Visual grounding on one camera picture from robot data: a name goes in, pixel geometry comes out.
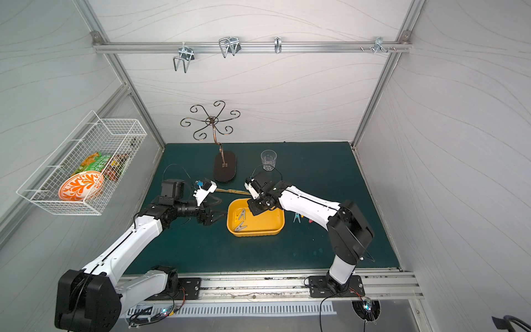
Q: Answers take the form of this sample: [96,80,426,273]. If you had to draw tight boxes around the grey clothespin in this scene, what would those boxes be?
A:
[235,222,247,232]

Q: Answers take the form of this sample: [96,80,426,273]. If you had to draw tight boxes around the metal loop hook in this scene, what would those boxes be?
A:
[218,37,241,58]

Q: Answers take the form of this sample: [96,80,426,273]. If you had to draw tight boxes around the aluminium rail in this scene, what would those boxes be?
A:
[178,268,425,303]
[93,37,413,55]

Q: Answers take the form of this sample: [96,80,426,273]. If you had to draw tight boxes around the aluminium top rail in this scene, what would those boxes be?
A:
[93,37,413,55]

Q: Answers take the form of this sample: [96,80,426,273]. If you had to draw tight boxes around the wooden knife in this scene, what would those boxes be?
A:
[215,188,251,196]

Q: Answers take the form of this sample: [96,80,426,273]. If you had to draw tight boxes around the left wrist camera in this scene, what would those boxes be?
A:
[193,179,217,206]

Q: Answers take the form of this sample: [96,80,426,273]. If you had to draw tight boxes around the white wire basket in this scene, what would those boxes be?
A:
[17,111,147,216]

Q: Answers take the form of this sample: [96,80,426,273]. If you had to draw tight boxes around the green snack packet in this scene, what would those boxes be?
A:
[72,152,130,182]

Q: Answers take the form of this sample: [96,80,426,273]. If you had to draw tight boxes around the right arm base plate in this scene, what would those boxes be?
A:
[304,275,365,298]

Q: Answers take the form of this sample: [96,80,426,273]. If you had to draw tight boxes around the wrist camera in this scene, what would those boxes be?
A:
[244,172,271,200]
[193,179,217,206]

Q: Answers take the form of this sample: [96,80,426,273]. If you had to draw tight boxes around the metal double hook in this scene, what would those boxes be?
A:
[173,44,195,73]

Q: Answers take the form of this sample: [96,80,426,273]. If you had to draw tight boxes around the small metal hook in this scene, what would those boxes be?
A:
[274,37,282,54]

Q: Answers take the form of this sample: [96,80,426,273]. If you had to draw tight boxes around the metal mug tree stand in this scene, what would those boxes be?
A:
[180,100,241,183]

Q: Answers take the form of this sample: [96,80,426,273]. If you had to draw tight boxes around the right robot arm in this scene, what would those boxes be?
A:
[245,177,374,294]

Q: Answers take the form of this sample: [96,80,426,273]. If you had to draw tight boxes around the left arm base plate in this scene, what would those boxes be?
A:
[149,277,202,301]

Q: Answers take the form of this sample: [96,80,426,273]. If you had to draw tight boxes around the yellow plastic storage box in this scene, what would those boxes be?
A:
[227,199,285,237]

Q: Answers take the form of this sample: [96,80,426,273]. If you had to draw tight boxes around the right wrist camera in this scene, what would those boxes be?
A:
[244,172,271,200]

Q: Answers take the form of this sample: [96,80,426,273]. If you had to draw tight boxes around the clear drinking glass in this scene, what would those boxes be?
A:
[261,149,277,172]

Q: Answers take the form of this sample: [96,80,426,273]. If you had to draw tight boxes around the white vented cable duct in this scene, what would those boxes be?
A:
[126,302,337,320]

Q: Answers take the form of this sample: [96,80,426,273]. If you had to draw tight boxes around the orange patterned bowl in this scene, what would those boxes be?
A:
[58,171,104,201]

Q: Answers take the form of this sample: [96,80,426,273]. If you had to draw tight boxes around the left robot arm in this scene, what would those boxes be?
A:
[54,178,217,331]

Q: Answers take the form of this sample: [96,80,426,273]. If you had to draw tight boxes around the aluminium front rail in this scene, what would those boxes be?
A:
[178,268,425,303]

